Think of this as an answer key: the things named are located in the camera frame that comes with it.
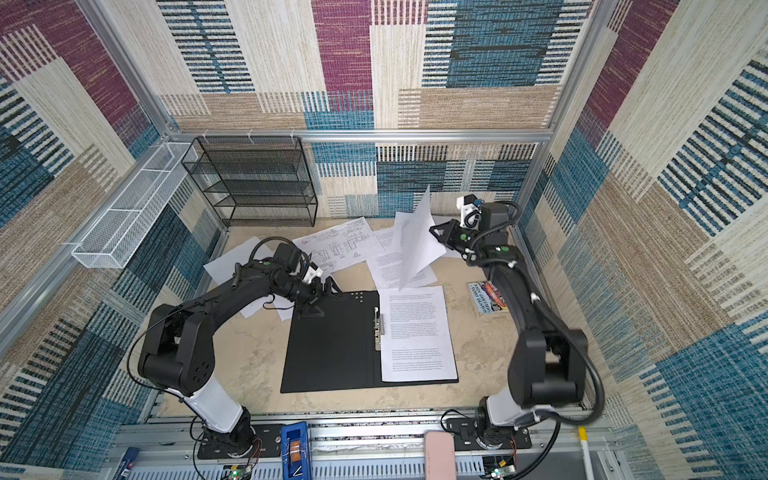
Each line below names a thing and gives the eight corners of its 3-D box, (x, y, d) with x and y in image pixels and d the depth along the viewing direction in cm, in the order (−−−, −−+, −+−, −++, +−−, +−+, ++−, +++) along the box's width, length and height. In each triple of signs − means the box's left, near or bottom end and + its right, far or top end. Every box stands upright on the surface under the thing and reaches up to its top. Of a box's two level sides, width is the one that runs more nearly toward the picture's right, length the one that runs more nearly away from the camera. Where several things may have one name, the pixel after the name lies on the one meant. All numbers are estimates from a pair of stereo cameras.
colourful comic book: (484, 315, 95) (486, 312, 94) (470, 285, 102) (471, 282, 101) (505, 310, 96) (507, 306, 95) (489, 281, 103) (490, 277, 102)
